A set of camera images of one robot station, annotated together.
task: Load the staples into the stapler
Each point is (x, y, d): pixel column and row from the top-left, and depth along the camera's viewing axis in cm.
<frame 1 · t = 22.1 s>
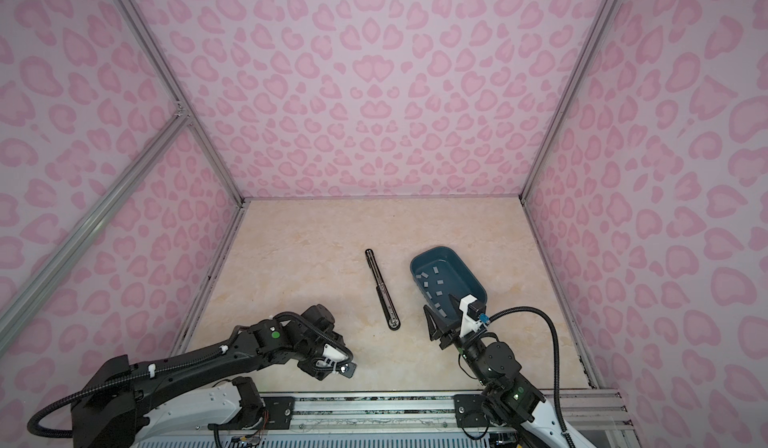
left hand: (338, 344, 80), fingers open
right hand: (435, 302, 72), fingers open
black long stapler: (383, 294, 94), point 2 cm above the table
teal plastic tray: (438, 273, 100), on the table

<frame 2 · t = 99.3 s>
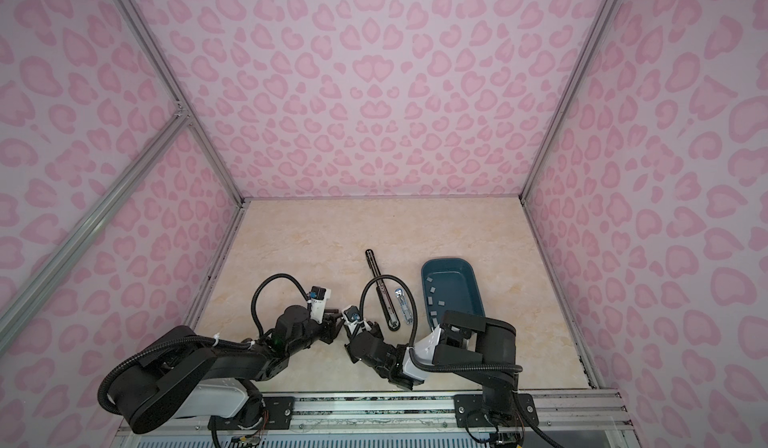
left hand: (344, 311, 87), fingers open
right hand: (348, 326, 85), fingers closed
teal plastic tray: (450, 284, 99), on the table
light blue mini stapler: (404, 305, 92), point 2 cm above the table
the other named things where they were.

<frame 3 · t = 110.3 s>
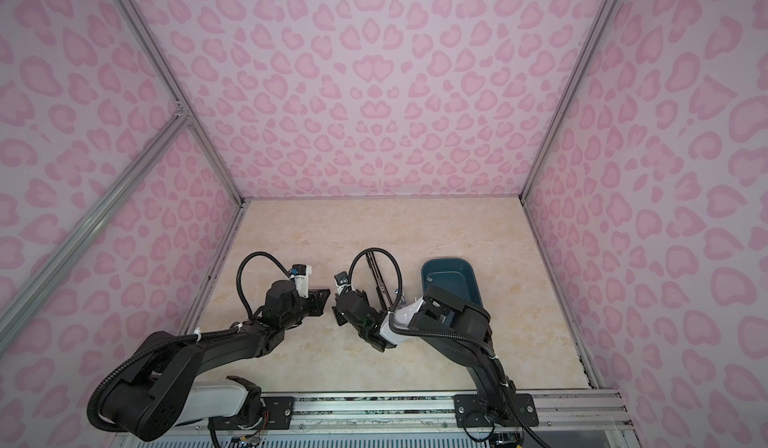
left hand: (329, 287, 89), fingers closed
right hand: (337, 294, 91), fingers closed
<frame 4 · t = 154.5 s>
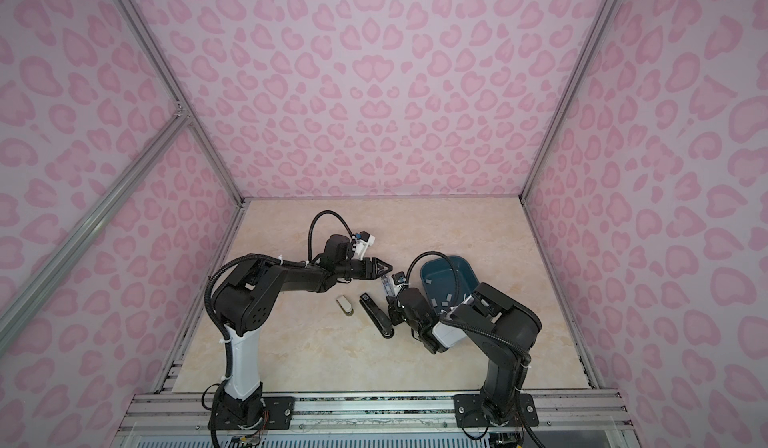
left hand: (390, 265, 93), fingers open
right hand: (391, 296, 93), fingers open
black long stapler: (376, 316, 88), point 4 cm above the table
